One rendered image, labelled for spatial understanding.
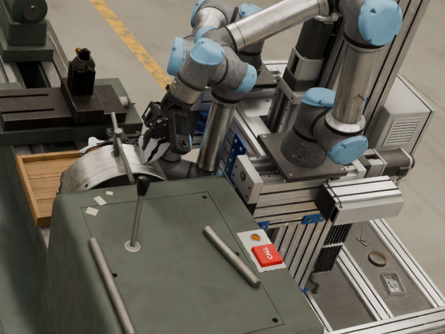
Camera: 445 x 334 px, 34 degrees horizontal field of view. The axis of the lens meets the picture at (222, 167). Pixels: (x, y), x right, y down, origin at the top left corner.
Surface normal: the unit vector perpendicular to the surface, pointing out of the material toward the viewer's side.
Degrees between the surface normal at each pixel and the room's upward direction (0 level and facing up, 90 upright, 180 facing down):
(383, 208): 90
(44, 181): 0
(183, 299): 0
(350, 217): 90
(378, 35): 82
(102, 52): 0
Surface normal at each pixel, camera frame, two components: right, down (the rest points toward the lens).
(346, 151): 0.38, 0.73
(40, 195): 0.22, -0.76
